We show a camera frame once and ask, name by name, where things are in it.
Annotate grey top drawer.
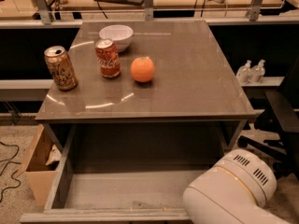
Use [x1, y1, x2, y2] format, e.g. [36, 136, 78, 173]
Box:
[20, 122, 250, 224]

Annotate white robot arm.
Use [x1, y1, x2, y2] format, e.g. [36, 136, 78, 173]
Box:
[183, 149, 290, 224]

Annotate grey drawer cabinet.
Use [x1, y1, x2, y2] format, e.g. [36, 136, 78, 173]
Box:
[36, 21, 254, 146]

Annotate orange fruit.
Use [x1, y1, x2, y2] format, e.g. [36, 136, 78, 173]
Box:
[130, 57, 155, 83]

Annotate red cola can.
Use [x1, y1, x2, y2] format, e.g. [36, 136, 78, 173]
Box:
[95, 38, 121, 78]

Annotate white bowl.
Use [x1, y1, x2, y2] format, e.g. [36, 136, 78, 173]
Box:
[99, 24, 134, 52]

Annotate left clear sanitizer bottle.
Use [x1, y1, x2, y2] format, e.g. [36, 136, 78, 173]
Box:
[236, 60, 251, 84]

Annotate clear sanitizer bottle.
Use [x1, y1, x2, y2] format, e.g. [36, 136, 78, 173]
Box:
[249, 60, 265, 83]
[236, 60, 251, 84]

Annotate gold soda can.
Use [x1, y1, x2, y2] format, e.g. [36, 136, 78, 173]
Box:
[44, 46, 78, 91]

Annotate crumpled paper in box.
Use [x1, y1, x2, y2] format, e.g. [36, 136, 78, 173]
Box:
[45, 145, 62, 166]

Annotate right clear sanitizer bottle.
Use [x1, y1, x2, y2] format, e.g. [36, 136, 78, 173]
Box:
[249, 60, 265, 83]

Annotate cardboard box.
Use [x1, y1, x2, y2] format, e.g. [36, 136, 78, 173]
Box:
[16, 125, 56, 206]

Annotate black office chair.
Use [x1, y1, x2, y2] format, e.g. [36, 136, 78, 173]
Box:
[237, 59, 299, 179]

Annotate black floor cable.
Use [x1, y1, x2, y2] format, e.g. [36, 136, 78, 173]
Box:
[0, 140, 22, 203]

